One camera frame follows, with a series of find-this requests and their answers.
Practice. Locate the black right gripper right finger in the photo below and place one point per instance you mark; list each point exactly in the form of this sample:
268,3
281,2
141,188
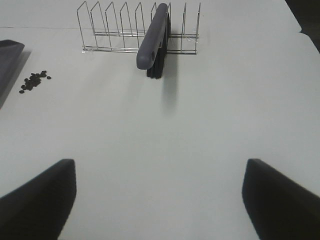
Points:
278,207

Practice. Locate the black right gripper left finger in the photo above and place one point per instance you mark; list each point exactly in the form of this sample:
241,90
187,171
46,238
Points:
39,209

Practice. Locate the pile of coffee beans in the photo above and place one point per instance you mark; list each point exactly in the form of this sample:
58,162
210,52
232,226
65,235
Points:
34,80

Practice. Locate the purple plastic dustpan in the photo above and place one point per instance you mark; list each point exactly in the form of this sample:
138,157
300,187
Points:
10,52

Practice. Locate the purple brush black bristles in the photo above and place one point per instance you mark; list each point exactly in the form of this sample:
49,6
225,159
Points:
153,50

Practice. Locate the chrome wire dish rack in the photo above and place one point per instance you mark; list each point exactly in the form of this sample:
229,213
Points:
121,28

